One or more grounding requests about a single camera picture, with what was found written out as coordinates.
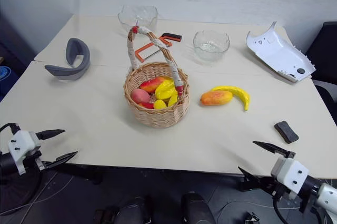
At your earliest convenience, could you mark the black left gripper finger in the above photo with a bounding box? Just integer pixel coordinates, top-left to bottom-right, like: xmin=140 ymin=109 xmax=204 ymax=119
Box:
xmin=35 ymin=129 xmax=66 ymax=141
xmin=43 ymin=151 xmax=79 ymax=171

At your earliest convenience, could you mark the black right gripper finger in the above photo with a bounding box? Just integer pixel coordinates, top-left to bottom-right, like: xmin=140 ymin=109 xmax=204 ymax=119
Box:
xmin=237 ymin=166 xmax=272 ymax=191
xmin=252 ymin=141 xmax=288 ymax=158

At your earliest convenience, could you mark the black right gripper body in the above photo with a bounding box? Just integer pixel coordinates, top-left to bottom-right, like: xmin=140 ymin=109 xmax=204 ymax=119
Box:
xmin=259 ymin=150 xmax=296 ymax=201

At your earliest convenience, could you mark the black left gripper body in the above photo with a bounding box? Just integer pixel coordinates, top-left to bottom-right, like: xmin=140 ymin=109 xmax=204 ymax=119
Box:
xmin=32 ymin=131 xmax=48 ymax=172

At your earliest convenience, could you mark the yellow star fruit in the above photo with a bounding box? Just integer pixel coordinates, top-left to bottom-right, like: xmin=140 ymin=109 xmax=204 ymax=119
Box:
xmin=154 ymin=79 xmax=179 ymax=101

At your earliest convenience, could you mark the black whiteboard eraser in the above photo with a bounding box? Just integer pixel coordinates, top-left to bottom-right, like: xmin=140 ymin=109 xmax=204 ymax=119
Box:
xmin=274 ymin=120 xmax=300 ymax=144

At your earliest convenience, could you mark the small black floor object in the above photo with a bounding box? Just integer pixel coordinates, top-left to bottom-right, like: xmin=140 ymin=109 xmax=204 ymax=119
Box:
xmin=244 ymin=211 xmax=261 ymax=224

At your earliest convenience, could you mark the dark rounded shape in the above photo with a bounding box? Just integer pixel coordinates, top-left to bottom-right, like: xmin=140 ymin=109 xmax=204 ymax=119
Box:
xmin=181 ymin=191 xmax=215 ymax=224
xmin=114 ymin=194 xmax=154 ymax=224

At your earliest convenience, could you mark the blue round object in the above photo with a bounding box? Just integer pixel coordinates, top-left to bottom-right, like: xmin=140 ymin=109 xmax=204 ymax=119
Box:
xmin=0 ymin=56 xmax=19 ymax=102

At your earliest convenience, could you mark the grey neck pillow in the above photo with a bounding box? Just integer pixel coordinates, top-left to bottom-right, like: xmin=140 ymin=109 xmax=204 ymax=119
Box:
xmin=44 ymin=37 xmax=92 ymax=81

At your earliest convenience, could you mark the orange-red mango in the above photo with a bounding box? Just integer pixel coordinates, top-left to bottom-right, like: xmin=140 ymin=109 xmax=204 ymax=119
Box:
xmin=200 ymin=90 xmax=233 ymax=107

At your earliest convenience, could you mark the white plastic cover panel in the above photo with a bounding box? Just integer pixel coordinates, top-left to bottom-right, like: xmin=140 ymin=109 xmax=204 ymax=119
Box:
xmin=245 ymin=21 xmax=317 ymax=83

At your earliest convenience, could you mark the pink-red round mango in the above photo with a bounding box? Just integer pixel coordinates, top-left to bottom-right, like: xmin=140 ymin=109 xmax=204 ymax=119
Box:
xmin=131 ymin=88 xmax=151 ymax=104

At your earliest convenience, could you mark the yellow lemon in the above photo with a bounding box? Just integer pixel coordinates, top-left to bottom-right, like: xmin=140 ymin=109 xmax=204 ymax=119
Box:
xmin=153 ymin=99 xmax=168 ymax=110

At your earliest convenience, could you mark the long red-orange mango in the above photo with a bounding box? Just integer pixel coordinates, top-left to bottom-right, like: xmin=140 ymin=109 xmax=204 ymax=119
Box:
xmin=139 ymin=76 xmax=171 ymax=94

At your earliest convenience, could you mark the small clear glass bowl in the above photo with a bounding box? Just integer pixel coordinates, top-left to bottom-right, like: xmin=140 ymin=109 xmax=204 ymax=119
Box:
xmin=192 ymin=30 xmax=231 ymax=61

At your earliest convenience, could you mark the orange and black hacksaw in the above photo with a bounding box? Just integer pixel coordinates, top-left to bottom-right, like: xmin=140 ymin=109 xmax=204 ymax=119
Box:
xmin=134 ymin=32 xmax=183 ymax=63

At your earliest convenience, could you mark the large clear glass bowl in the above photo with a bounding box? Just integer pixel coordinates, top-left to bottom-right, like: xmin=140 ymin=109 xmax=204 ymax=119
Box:
xmin=117 ymin=5 xmax=158 ymax=34

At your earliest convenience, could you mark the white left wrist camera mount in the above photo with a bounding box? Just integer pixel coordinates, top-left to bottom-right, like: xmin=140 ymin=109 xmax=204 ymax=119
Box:
xmin=7 ymin=130 xmax=42 ymax=176

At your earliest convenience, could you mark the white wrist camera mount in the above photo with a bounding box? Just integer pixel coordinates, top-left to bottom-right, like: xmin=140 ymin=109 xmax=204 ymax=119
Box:
xmin=7 ymin=130 xmax=42 ymax=176
xmin=270 ymin=156 xmax=309 ymax=194

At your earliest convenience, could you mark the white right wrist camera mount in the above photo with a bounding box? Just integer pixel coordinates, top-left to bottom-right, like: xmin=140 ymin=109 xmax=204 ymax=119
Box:
xmin=270 ymin=156 xmax=309 ymax=194

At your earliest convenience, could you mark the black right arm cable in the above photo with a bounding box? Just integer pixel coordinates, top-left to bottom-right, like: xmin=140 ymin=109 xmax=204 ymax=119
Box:
xmin=272 ymin=192 xmax=326 ymax=224

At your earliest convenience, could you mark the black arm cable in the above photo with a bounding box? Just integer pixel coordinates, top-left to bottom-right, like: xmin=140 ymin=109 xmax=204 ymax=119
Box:
xmin=272 ymin=192 xmax=326 ymax=224
xmin=0 ymin=122 xmax=21 ymax=137

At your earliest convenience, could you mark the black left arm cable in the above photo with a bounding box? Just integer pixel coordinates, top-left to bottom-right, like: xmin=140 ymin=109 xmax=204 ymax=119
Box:
xmin=0 ymin=122 xmax=21 ymax=137

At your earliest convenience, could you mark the wicker basket with handle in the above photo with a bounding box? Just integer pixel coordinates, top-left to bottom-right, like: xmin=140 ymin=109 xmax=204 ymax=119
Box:
xmin=123 ymin=25 xmax=191 ymax=129

